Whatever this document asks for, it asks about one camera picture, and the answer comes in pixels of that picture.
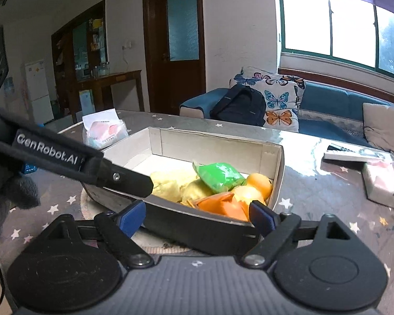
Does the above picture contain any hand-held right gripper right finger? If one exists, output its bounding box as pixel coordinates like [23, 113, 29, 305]
[241, 200, 353, 269]

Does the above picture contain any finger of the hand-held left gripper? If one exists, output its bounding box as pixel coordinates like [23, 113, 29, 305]
[80, 154, 154, 198]

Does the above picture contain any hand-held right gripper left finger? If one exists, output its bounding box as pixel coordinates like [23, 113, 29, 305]
[46, 200, 155, 269]

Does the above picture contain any orange fruit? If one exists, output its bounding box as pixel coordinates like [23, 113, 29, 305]
[246, 173, 273, 201]

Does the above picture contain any pale yellow bag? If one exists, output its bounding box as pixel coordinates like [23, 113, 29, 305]
[150, 170, 198, 203]

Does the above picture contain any orange snack packet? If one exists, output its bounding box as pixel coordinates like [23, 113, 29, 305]
[197, 192, 250, 222]

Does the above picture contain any green snack packet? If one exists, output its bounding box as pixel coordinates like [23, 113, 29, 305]
[193, 162, 247, 194]

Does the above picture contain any white cardboard box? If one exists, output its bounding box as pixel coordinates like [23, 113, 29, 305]
[82, 126, 286, 256]

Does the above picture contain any beige round mat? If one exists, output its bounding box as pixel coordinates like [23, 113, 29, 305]
[80, 188, 198, 256]

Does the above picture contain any pink white tissue pack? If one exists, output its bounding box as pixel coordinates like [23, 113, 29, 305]
[82, 108, 129, 148]
[362, 151, 394, 209]

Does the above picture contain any white refrigerator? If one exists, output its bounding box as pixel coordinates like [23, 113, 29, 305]
[24, 60, 55, 124]

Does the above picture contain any white floor appliance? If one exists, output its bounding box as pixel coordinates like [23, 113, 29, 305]
[79, 89, 95, 116]

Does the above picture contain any white remote control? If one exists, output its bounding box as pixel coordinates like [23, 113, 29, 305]
[323, 149, 373, 164]

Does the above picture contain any wooden side table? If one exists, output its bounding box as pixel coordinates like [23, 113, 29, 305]
[69, 70, 144, 123]

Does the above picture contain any black backpack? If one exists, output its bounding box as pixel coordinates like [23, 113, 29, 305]
[209, 85, 267, 127]

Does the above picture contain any butterfly print pillow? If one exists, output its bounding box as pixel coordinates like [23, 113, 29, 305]
[230, 66, 306, 133]

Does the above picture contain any dark wooden door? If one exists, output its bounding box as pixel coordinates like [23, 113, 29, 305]
[142, 0, 207, 116]

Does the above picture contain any glass-door cabinet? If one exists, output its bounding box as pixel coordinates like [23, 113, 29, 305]
[73, 18, 106, 79]

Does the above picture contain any blue sofa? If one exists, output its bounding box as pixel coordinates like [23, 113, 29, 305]
[179, 80, 394, 153]

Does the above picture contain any beige cushion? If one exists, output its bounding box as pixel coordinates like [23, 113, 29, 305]
[362, 102, 394, 153]

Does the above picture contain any green-framed window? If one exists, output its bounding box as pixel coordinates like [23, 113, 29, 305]
[277, 0, 394, 84]

